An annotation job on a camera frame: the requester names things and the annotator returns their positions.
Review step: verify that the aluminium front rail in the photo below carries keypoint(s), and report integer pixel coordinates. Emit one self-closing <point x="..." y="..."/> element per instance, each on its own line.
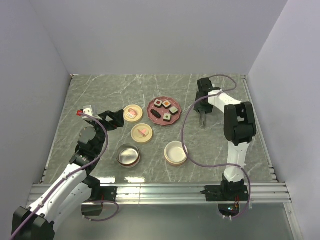
<point x="190" y="193"/>

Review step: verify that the steel food tongs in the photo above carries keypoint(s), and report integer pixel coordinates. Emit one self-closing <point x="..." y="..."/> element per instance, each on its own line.
<point x="202" y="119"/>

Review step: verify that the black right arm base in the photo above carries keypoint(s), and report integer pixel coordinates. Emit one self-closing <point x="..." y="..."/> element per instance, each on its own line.
<point x="226" y="192"/>

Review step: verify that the cream round lunch container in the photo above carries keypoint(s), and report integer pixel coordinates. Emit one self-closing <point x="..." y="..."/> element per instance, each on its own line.
<point x="174" y="153"/>

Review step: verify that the cream lid pink handle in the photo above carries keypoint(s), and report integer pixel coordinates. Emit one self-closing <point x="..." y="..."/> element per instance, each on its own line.
<point x="141" y="133"/>

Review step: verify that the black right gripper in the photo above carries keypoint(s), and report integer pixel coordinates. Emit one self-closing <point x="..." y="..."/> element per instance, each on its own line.
<point x="208" y="109"/>

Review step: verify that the black seaweed piece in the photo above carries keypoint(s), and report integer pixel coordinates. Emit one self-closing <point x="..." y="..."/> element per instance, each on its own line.
<point x="155" y="113"/>

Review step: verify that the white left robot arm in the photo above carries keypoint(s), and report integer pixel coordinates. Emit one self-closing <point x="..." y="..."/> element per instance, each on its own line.
<point x="41" y="219"/>

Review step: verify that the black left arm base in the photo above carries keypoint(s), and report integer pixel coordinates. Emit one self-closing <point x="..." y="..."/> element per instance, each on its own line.
<point x="100" y="192"/>

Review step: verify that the red centre sushi roll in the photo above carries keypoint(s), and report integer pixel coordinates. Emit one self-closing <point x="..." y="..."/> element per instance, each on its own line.
<point x="158" y="103"/>

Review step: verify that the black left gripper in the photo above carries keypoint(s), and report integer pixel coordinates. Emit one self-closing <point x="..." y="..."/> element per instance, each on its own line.
<point x="117" y="117"/>

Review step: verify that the cream lid with label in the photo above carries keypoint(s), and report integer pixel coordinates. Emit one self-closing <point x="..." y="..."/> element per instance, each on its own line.
<point x="133" y="113"/>

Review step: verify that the green sushi roll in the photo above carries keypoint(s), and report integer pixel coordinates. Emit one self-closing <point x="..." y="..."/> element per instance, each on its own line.
<point x="167" y="117"/>

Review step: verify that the yellow sushi roll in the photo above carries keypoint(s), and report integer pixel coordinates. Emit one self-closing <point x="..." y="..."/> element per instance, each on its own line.
<point x="173" y="110"/>

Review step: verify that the steel round container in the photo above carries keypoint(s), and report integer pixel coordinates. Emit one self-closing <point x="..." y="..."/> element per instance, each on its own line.
<point x="128" y="155"/>

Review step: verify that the pink dotted plate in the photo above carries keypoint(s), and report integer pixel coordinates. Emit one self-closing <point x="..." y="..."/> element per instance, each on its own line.
<point x="162" y="111"/>

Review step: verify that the orange centre sushi roll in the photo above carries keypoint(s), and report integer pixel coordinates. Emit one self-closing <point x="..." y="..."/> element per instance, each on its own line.
<point x="166" y="104"/>

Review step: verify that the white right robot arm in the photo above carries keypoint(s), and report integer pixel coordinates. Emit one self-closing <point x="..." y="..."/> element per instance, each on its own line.
<point x="239" y="125"/>

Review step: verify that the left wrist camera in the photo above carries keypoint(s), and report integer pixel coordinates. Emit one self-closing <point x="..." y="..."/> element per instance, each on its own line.
<point x="87" y="111"/>

